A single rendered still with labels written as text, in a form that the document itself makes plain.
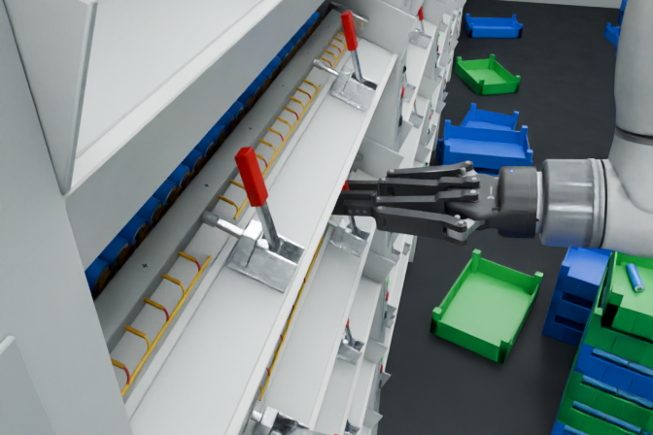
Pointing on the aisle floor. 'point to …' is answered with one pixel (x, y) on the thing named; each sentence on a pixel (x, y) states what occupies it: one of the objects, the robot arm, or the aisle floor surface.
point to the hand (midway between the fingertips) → (346, 197)
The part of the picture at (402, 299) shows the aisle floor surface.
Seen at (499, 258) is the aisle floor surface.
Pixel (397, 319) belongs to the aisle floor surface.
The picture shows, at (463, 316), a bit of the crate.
